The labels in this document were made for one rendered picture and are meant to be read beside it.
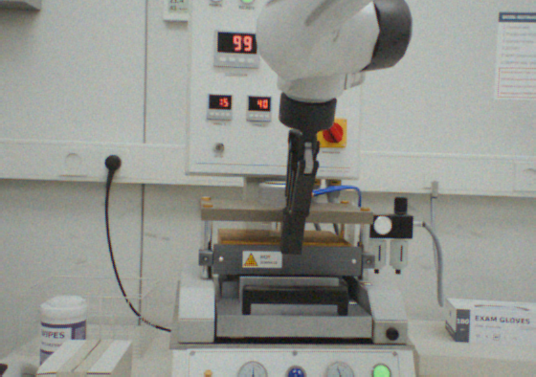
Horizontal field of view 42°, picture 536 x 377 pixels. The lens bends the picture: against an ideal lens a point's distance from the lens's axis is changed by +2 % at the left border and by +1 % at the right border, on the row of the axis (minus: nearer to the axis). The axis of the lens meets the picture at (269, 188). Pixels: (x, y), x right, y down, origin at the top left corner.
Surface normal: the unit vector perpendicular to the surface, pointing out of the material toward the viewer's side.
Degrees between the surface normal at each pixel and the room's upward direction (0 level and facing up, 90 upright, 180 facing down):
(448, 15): 90
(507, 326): 90
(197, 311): 40
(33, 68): 90
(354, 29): 98
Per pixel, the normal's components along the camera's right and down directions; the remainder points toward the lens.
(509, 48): -0.04, 0.05
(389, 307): 0.10, -0.72
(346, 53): 0.50, 0.63
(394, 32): 0.49, 0.18
